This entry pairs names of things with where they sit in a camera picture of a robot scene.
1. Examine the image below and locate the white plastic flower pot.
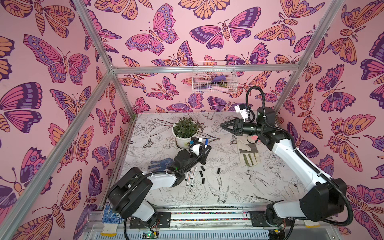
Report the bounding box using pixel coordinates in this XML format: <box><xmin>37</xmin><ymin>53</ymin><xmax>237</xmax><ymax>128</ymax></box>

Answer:
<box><xmin>172</xmin><ymin>123</ymin><xmax>198</xmax><ymax>150</ymax></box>

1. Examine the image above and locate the clear wall basket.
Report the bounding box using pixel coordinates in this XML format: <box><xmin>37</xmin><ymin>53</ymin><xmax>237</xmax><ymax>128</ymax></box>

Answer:
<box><xmin>191</xmin><ymin>64</ymin><xmax>239</xmax><ymax>95</ymax></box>

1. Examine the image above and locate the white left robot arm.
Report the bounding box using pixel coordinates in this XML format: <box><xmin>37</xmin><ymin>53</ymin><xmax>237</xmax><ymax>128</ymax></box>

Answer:
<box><xmin>107</xmin><ymin>143</ymin><xmax>212</xmax><ymax>224</ymax></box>

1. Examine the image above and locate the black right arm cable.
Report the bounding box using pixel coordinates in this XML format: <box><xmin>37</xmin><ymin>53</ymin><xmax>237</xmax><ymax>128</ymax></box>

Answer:
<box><xmin>245</xmin><ymin>86</ymin><xmax>354</xmax><ymax>227</ymax></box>

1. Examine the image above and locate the white glove on rail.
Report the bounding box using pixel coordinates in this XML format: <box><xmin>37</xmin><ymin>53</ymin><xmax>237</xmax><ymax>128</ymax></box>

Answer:
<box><xmin>304</xmin><ymin>220</ymin><xmax>318</xmax><ymax>228</ymax></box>

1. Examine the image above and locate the green potted plant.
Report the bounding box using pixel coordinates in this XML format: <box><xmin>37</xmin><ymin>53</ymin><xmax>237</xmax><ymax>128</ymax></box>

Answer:
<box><xmin>173</xmin><ymin>117</ymin><xmax>205</xmax><ymax>139</ymax></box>

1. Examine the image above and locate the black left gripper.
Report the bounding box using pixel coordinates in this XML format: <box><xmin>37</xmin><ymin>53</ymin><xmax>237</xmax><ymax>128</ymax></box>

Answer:
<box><xmin>179</xmin><ymin>145</ymin><xmax>211</xmax><ymax>176</ymax></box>

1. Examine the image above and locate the beige green work glove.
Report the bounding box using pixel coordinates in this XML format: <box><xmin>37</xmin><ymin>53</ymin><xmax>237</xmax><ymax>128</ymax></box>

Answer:
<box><xmin>237</xmin><ymin>136</ymin><xmax>262</xmax><ymax>167</ymax></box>

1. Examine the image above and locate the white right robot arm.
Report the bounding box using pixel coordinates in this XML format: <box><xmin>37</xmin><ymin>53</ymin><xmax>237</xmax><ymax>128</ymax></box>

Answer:
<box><xmin>221</xmin><ymin>107</ymin><xmax>353</xmax><ymax>226</ymax></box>

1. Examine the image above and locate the blue dotted glove on rail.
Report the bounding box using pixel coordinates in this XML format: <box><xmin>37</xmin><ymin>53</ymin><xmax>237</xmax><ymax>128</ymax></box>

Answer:
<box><xmin>101</xmin><ymin>203</ymin><xmax>124</xmax><ymax>238</ymax></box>

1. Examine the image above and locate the blue dotted work glove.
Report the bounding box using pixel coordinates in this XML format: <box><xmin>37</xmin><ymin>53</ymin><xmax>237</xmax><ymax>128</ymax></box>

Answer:
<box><xmin>148</xmin><ymin>158</ymin><xmax>174</xmax><ymax>172</ymax></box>

